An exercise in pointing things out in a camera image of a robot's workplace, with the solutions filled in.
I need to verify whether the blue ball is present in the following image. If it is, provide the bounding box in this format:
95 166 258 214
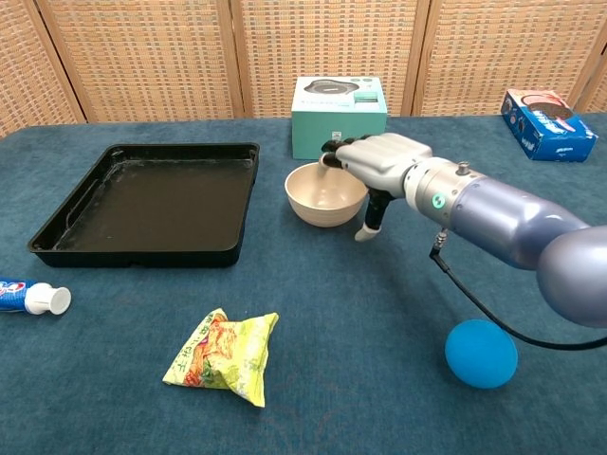
444 318 519 391

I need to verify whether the black plastic tray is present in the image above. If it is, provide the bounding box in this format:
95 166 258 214
27 142 261 269

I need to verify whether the woven rattan screen panel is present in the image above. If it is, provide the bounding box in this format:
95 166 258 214
230 0 431 118
568 40 607 116
412 0 607 118
0 0 87 138
35 0 246 123

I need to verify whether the blue felt table cover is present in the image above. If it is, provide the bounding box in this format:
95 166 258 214
0 113 607 455

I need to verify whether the teal speaker box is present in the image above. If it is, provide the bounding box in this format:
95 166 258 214
290 75 389 161

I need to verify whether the blue cookie box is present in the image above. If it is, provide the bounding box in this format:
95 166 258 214
500 87 599 163

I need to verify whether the yellow-green snack bag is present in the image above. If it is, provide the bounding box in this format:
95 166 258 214
162 307 280 409

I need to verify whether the beige bowl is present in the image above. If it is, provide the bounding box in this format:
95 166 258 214
284 161 370 228

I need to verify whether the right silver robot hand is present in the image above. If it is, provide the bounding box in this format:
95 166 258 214
320 133 433 243

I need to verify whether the blue white toothpaste tube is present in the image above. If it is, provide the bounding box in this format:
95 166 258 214
0 278 73 316

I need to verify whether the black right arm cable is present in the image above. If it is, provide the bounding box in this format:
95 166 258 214
429 228 607 352

